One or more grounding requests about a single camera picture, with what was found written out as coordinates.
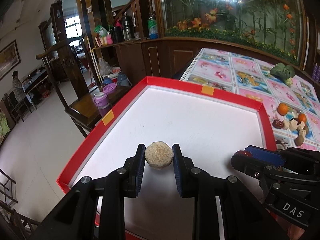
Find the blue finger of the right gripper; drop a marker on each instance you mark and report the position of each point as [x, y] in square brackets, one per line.
[273, 158]
[247, 165]

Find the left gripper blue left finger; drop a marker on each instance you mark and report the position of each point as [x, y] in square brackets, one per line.
[134, 172]

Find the orange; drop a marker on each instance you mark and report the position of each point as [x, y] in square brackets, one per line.
[282, 109]
[301, 118]

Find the wooden chair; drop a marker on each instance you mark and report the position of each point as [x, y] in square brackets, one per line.
[82, 111]

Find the green leafy vegetable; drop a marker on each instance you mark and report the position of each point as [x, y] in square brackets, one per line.
[285, 73]

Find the dark red date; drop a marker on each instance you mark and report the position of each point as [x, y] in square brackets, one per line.
[245, 153]
[278, 124]

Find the beige cake piece sliced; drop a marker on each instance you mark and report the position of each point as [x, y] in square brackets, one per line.
[301, 129]

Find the purple thermos bottle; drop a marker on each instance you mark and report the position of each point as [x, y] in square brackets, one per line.
[102, 102]

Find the brown kiwi fruit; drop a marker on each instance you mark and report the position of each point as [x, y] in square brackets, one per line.
[306, 129]
[299, 140]

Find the artificial flower glass panel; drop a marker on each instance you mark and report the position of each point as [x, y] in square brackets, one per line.
[273, 26]

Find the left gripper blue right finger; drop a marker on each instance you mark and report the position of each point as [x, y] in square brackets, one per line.
[185, 179]

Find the colourful fruit print tablecloth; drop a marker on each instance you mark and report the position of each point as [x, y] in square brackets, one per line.
[251, 78]

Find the purple spray bottles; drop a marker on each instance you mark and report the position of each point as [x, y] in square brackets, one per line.
[316, 73]

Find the beige cake piece small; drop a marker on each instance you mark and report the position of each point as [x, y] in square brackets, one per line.
[286, 124]

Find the green plastic bottle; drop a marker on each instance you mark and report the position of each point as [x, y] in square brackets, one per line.
[152, 27]

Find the red tray white inside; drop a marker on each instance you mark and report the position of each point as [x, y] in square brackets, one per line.
[209, 125]

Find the dining table blue cloth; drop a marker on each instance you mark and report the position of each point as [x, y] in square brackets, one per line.
[30, 84]

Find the black thermos flask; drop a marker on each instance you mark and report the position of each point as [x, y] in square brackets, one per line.
[128, 27]

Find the seated person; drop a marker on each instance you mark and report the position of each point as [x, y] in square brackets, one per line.
[17, 87]

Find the framed landscape painting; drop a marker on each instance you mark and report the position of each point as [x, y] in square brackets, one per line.
[9, 58]

